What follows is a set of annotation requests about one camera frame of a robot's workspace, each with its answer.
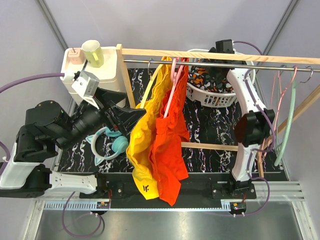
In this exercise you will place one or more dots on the blue pen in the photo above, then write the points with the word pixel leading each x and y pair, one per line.
pixel 84 66

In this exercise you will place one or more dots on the thin pink hanger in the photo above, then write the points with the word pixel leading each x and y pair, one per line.
pixel 280 94

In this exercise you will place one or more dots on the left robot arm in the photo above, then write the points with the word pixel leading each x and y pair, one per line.
pixel 47 128

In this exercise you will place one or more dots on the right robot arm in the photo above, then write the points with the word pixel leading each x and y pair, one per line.
pixel 253 127

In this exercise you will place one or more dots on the cream drawer unit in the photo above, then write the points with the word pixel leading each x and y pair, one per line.
pixel 109 74

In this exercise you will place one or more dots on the mint green hanger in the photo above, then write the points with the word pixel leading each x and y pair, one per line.
pixel 293 113

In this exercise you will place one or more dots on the teal headphones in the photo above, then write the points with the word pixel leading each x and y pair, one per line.
pixel 118 146

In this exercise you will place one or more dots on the yellow shorts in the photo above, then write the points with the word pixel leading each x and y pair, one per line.
pixel 143 135

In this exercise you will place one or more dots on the black orange patterned shorts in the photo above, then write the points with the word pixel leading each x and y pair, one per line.
pixel 210 79

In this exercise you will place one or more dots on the wooden clothes rack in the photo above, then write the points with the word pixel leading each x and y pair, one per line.
pixel 200 55

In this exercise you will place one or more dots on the pink cube holder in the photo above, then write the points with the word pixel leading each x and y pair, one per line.
pixel 75 56

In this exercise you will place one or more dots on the green mug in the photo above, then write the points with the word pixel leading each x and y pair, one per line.
pixel 93 53

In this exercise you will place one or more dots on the white laundry basket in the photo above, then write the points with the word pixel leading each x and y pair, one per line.
pixel 212 95

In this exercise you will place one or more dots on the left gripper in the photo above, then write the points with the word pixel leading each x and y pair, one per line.
pixel 107 100

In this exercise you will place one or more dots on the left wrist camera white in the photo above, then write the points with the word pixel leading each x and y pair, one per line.
pixel 85 85

